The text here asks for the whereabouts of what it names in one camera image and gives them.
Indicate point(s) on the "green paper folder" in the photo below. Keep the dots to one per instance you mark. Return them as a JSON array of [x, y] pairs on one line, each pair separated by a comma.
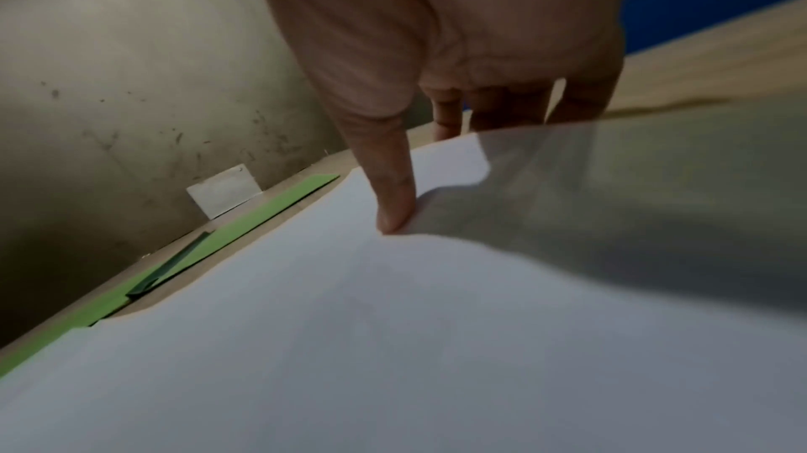
[[252, 224]]

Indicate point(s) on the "person's right hand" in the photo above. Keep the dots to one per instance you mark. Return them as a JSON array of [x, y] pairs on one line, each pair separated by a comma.
[[403, 32]]

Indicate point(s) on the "small white card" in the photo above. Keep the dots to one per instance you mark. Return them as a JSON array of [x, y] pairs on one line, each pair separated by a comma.
[[224, 192]]

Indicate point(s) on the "dark green flat strip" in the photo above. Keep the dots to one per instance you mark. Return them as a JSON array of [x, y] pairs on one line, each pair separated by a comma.
[[170, 266]]

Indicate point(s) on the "large white paper sheet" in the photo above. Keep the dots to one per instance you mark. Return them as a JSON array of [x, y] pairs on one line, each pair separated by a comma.
[[378, 341]]

